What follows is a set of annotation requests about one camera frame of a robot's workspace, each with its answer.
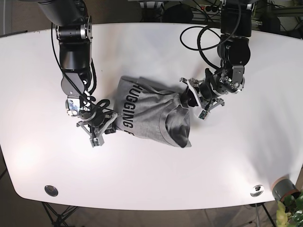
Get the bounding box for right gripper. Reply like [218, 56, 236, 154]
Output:
[65, 96, 118, 138]

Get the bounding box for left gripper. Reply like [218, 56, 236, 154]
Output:
[179, 66, 245, 114]

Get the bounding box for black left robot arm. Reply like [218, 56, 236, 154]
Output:
[180, 0, 255, 119]

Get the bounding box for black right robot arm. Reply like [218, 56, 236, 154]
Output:
[37, 0, 118, 147]

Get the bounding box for left table grommet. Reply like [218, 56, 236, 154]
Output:
[45, 185, 58, 197]

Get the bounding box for table grommet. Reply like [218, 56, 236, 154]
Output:
[45, 185, 58, 197]
[250, 185, 264, 197]

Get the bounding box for white power strip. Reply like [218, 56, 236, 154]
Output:
[200, 5, 220, 14]

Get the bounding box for black folding stand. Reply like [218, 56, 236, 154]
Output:
[42, 202, 79, 227]

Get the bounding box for right table grommet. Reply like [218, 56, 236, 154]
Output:
[250, 185, 264, 197]

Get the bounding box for grey plant pot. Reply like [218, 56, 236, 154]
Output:
[271, 177, 301, 202]

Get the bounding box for green potted plant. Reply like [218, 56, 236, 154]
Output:
[276, 191, 303, 227]

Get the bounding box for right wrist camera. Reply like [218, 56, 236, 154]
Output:
[89, 136, 104, 148]

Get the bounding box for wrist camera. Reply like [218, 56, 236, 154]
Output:
[198, 110, 209, 120]
[89, 136, 104, 148]

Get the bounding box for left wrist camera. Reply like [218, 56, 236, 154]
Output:
[198, 110, 209, 120]

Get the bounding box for tangled black cables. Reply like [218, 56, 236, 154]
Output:
[142, 0, 303, 29]

